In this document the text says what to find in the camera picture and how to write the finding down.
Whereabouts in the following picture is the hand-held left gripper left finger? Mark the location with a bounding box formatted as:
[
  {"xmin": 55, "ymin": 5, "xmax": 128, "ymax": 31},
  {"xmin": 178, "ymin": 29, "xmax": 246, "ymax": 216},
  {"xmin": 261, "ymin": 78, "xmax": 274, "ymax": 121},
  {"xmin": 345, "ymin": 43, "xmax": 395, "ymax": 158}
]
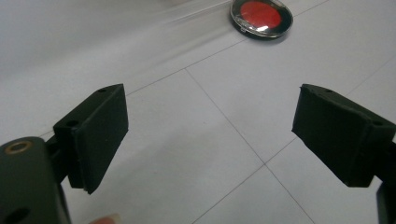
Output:
[{"xmin": 45, "ymin": 83, "xmax": 130, "ymax": 195}]

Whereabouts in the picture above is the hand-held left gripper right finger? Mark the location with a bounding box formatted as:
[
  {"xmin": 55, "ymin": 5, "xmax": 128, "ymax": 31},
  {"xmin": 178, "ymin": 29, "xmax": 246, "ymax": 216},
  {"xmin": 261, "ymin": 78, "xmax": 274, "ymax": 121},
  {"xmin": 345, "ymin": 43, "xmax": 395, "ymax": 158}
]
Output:
[{"xmin": 291, "ymin": 83, "xmax": 396, "ymax": 189}]

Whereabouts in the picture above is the round red blush compact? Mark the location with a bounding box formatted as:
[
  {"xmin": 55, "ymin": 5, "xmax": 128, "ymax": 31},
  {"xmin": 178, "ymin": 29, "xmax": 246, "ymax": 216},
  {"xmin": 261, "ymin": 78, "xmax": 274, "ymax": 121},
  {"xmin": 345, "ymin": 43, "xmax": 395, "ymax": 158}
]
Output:
[{"xmin": 229, "ymin": 0, "xmax": 294, "ymax": 39}]

